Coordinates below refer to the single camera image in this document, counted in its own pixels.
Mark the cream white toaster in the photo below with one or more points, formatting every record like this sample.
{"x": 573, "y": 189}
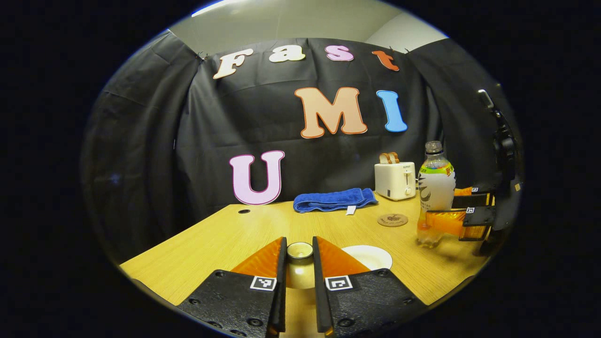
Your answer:
{"x": 393, "y": 182}

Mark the white teacup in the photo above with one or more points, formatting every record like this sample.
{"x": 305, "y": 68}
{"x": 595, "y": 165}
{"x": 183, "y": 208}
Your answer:
{"x": 368, "y": 257}

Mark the white teacup lid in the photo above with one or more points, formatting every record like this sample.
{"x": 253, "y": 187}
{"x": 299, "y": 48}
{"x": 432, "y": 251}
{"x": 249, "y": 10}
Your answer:
{"x": 299, "y": 270}

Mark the plastic water bottle orange label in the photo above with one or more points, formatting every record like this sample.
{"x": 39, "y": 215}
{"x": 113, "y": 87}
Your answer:
{"x": 435, "y": 188}

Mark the toast bread slice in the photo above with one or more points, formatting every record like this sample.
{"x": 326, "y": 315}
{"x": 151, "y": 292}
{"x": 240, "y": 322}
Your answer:
{"x": 384, "y": 159}
{"x": 394, "y": 157}

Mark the blue folded towel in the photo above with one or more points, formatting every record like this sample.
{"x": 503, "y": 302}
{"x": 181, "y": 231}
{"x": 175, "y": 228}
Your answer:
{"x": 334, "y": 200}

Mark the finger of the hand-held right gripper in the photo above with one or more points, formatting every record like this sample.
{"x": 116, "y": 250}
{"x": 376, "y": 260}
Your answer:
{"x": 479, "y": 223}
{"x": 474, "y": 201}

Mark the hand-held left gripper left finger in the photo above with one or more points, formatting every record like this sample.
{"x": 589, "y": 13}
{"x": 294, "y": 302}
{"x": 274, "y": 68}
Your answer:
{"x": 281, "y": 291}

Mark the black backdrop cloth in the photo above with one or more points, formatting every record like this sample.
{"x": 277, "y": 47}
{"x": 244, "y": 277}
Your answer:
{"x": 155, "y": 141}

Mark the round brown coaster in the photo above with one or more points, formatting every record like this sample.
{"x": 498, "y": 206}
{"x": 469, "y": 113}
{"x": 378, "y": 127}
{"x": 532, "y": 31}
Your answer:
{"x": 392, "y": 220}

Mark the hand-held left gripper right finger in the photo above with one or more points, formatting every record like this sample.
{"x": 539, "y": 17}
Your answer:
{"x": 319, "y": 291}

